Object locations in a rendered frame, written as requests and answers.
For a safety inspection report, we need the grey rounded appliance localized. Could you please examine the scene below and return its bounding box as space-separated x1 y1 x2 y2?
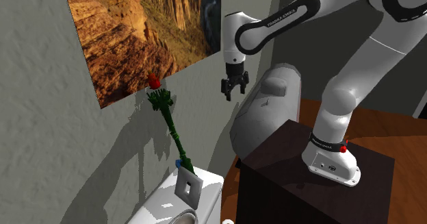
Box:
229 62 303 162

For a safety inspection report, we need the red rose with green stem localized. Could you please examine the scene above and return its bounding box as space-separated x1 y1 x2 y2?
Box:
146 71 198 178

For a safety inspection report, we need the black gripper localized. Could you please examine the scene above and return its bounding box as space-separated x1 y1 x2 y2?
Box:
220 62 250 102

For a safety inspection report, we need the grey round bowl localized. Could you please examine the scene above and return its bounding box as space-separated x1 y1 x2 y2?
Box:
168 208 200 224

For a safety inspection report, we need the grey square vase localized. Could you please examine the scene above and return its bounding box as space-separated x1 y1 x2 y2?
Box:
174 166 205 210

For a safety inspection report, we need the canyon wall picture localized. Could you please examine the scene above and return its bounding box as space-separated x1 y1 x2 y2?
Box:
61 0 223 110

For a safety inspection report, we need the dark robot stand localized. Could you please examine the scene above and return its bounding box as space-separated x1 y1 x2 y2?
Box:
235 119 396 224

